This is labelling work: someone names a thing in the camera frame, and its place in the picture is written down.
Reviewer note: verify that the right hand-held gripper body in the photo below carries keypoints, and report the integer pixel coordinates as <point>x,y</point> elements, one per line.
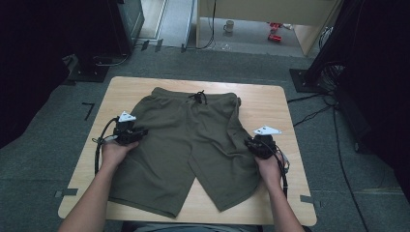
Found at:
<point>266,146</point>

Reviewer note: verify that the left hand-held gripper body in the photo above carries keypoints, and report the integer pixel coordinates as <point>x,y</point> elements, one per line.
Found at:
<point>124,130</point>

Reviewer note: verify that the olive green shorts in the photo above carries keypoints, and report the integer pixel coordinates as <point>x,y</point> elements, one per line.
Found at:
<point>180,145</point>

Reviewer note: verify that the person's right hand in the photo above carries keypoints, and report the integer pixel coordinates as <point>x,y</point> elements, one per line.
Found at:
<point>269,170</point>

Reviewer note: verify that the person's left hand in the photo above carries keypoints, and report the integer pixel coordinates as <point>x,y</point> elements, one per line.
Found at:
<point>116,154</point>

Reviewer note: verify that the person's grey clothing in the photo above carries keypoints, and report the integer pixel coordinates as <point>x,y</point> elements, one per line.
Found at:
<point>193,228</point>

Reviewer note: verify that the black cabinet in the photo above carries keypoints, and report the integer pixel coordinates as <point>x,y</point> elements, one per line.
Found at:
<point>127,25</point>

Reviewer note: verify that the red tool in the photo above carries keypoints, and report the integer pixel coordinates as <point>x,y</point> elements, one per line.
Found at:
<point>276,24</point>
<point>274,38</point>

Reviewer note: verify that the dark curtain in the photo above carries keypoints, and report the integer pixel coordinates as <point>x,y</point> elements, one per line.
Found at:
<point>383,96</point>
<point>29,64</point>

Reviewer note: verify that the grey mug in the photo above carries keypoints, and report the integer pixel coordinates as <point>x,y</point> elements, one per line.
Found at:
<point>229,26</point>

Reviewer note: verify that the black stand column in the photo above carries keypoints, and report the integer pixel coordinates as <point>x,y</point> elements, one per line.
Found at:
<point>328,38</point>

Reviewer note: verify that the beige wooden desk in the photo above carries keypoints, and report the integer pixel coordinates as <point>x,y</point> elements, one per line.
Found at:
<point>257,9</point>

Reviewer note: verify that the black stand base plate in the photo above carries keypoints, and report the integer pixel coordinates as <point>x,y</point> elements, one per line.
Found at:
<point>87,72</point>
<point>301,82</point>

